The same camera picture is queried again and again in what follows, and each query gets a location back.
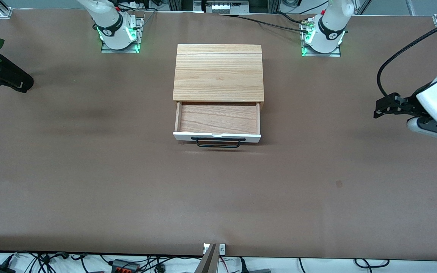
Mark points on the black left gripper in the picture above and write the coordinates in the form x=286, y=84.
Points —
x=407, y=106

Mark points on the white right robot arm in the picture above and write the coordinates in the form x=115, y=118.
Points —
x=108, y=26

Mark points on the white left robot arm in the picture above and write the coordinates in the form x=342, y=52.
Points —
x=330, y=26

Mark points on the light wooden drawer cabinet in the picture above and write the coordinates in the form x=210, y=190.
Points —
x=218, y=76

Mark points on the black cylindrical vase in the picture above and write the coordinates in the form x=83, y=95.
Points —
x=15, y=71

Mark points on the brown table cover mat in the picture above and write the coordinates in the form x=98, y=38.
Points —
x=89, y=208

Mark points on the grey power strip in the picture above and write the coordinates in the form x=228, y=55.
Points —
x=222, y=7

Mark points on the black and orange connector box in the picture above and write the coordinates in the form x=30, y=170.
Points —
x=123, y=267

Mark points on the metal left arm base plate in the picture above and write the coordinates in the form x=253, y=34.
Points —
x=334, y=55

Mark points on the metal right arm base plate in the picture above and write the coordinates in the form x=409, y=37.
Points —
x=108, y=50

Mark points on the small metal bracket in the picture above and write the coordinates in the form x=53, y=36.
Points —
x=222, y=249

